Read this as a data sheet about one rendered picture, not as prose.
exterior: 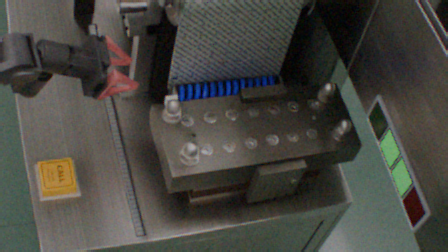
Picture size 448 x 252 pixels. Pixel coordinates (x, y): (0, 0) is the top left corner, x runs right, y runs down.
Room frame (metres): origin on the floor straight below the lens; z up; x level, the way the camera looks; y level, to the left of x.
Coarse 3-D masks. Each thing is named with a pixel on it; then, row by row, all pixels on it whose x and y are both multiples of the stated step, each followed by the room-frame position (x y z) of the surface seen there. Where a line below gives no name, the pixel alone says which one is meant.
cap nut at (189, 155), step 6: (186, 144) 0.72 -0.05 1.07; (192, 144) 0.71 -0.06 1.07; (186, 150) 0.71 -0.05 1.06; (192, 150) 0.71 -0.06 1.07; (198, 150) 0.71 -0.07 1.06; (180, 156) 0.71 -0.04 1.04; (186, 156) 0.70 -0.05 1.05; (192, 156) 0.70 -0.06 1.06; (198, 156) 0.72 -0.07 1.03; (186, 162) 0.70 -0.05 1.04; (192, 162) 0.70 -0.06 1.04
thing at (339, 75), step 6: (336, 54) 1.18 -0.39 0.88; (330, 60) 1.20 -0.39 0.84; (336, 60) 1.18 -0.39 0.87; (330, 66) 1.19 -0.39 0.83; (336, 66) 1.17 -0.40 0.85; (342, 66) 1.18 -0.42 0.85; (324, 72) 1.20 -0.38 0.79; (330, 72) 1.18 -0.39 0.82; (336, 72) 1.18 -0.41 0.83; (342, 72) 1.18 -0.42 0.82; (324, 78) 1.19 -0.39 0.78; (330, 78) 1.17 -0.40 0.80; (336, 78) 1.18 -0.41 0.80; (342, 78) 1.19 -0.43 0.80; (342, 84) 1.19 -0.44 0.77
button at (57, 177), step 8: (48, 160) 0.71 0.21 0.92; (56, 160) 0.72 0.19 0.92; (64, 160) 0.72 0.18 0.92; (40, 168) 0.69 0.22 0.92; (48, 168) 0.70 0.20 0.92; (56, 168) 0.70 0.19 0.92; (64, 168) 0.70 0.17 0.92; (72, 168) 0.71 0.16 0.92; (40, 176) 0.68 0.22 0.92; (48, 176) 0.68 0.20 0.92; (56, 176) 0.68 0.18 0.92; (64, 176) 0.69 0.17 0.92; (72, 176) 0.69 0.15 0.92; (48, 184) 0.66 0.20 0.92; (56, 184) 0.66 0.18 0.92; (64, 184) 0.67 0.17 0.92; (72, 184) 0.67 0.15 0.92; (48, 192) 0.65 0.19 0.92; (56, 192) 0.65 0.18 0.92; (64, 192) 0.66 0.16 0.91; (72, 192) 0.66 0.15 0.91
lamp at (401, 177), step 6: (402, 162) 0.67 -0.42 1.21; (396, 168) 0.67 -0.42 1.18; (402, 168) 0.66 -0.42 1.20; (396, 174) 0.67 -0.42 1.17; (402, 174) 0.66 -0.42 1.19; (408, 174) 0.65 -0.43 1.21; (396, 180) 0.66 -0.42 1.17; (402, 180) 0.65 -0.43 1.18; (408, 180) 0.64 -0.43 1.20; (402, 186) 0.64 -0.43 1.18; (408, 186) 0.63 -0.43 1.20; (402, 192) 0.63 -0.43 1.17
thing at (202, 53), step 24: (216, 24) 0.89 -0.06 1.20; (240, 24) 0.91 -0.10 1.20; (264, 24) 0.93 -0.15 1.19; (288, 24) 0.95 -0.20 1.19; (192, 48) 0.88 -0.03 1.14; (216, 48) 0.90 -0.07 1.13; (240, 48) 0.91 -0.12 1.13; (264, 48) 0.93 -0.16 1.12; (192, 72) 0.88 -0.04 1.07; (216, 72) 0.90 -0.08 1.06; (240, 72) 0.92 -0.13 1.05; (264, 72) 0.94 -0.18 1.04
